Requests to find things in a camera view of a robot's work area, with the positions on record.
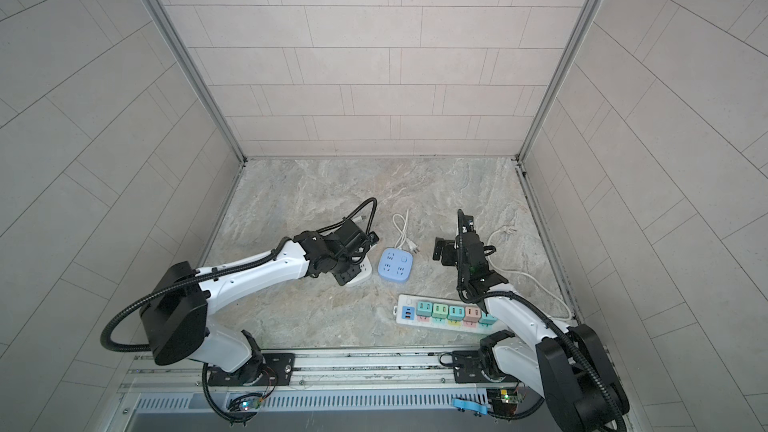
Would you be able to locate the pink charger plug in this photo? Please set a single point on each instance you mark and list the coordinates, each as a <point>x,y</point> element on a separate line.
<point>472,314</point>

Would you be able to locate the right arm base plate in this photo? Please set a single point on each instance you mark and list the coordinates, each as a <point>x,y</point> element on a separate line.
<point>477,367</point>

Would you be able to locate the green charger plug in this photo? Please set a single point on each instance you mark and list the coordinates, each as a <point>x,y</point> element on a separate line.
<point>440,311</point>

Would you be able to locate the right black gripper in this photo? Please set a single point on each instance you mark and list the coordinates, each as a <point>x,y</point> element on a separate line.
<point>449,249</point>

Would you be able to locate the blue clip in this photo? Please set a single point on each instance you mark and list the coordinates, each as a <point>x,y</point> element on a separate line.
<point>470,406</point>

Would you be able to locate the right circuit board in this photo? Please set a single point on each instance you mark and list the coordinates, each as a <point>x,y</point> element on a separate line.
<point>504,402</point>

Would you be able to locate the aluminium mounting rail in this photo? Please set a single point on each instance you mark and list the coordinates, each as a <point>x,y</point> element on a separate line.
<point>320,369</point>

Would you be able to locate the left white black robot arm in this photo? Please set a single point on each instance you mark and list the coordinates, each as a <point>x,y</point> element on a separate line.
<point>176,320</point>

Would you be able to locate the teal charger plug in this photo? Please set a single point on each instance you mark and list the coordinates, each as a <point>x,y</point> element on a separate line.
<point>424,308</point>
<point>456,313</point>
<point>487,319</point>

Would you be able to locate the white multicolour power strip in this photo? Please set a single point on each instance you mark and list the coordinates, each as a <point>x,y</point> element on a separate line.
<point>405,314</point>

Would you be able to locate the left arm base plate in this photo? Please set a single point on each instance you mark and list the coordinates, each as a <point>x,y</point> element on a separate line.
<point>270,369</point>

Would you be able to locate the white square socket cube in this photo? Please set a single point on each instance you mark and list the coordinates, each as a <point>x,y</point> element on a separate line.
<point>364,274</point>

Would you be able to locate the blue square socket cube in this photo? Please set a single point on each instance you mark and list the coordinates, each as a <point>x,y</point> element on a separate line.
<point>395,265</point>

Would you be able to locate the left circuit board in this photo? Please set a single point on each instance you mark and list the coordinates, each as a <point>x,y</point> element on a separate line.
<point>248,403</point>

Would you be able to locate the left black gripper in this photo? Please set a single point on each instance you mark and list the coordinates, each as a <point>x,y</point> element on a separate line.
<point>345,278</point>

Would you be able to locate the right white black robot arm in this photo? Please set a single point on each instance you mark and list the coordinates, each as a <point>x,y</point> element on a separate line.
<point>567,366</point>

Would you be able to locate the circuit board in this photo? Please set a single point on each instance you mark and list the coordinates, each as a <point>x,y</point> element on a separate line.
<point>248,403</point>
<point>504,402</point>

